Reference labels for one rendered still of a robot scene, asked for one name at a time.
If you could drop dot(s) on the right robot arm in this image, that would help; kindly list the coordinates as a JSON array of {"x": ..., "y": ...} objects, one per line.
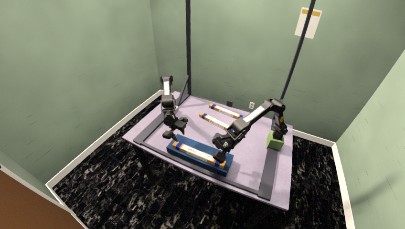
[{"x": 168, "y": 102}]

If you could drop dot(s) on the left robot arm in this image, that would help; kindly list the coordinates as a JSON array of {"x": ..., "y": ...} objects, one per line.
[{"x": 243, "y": 124}]

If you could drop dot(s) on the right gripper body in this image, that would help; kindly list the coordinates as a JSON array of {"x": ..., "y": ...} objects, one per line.
[{"x": 169, "y": 134}]

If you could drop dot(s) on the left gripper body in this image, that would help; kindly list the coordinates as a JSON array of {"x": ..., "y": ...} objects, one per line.
[{"x": 220, "y": 156}]

